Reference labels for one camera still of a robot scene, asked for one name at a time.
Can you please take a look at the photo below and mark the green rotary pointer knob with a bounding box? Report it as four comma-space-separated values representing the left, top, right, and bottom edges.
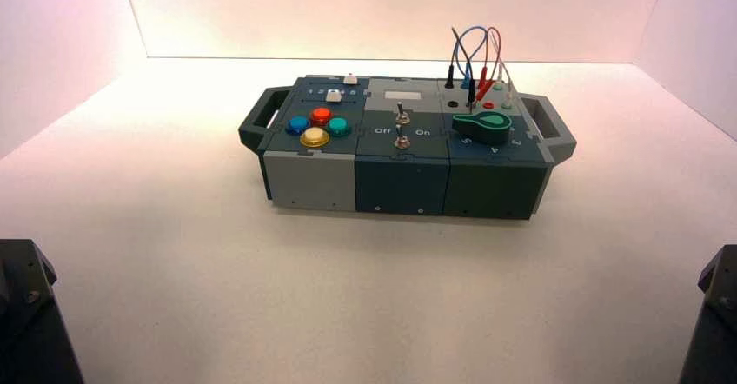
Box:
451, 111, 513, 146

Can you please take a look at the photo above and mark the black banana plug cable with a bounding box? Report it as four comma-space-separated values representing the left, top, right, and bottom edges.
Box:
444, 26, 489, 106

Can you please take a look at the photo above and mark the yellow round push button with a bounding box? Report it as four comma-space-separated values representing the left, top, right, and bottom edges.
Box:
300, 127, 331, 149

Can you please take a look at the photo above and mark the blue banana plug cable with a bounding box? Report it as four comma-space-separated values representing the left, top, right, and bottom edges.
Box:
453, 26, 489, 90

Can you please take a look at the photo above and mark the white banana plug cable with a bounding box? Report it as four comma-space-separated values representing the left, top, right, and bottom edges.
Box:
487, 30, 515, 96

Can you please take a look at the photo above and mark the red banana plug cable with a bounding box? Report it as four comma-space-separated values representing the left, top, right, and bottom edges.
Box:
475, 26, 502, 103

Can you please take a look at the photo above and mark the grey modular control box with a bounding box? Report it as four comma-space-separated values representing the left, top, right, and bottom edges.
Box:
238, 74, 577, 221

